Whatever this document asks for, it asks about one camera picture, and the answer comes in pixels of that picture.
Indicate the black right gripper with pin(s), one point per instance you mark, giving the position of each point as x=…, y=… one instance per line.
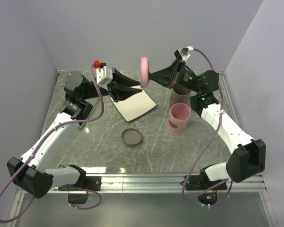
x=170, y=76

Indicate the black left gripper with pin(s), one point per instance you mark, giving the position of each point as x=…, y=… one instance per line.
x=120, y=92

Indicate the pink round lid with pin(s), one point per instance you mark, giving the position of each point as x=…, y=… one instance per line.
x=144, y=72

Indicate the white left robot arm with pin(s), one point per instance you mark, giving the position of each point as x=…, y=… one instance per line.
x=31, y=172

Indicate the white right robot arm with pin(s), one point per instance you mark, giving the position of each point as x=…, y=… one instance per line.
x=248, y=156

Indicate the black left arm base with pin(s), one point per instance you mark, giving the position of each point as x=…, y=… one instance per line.
x=88, y=183

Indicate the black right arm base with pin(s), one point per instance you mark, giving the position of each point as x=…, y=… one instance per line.
x=198, y=183

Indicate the grey cylindrical container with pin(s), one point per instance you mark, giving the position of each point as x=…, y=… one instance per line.
x=179, y=94

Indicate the white square plate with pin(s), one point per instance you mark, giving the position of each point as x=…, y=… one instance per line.
x=135, y=106

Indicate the pink cylindrical container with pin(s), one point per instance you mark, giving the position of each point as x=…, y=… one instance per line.
x=179, y=116

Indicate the grey round lid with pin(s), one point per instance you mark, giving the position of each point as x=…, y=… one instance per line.
x=131, y=137

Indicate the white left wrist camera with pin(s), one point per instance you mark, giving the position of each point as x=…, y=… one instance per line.
x=103, y=73

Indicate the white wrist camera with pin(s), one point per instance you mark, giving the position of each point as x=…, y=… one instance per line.
x=184, y=53
x=103, y=73

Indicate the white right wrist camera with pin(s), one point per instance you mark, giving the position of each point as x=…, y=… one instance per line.
x=184, y=53

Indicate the aluminium front rail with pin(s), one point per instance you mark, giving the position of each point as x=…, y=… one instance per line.
x=164, y=183

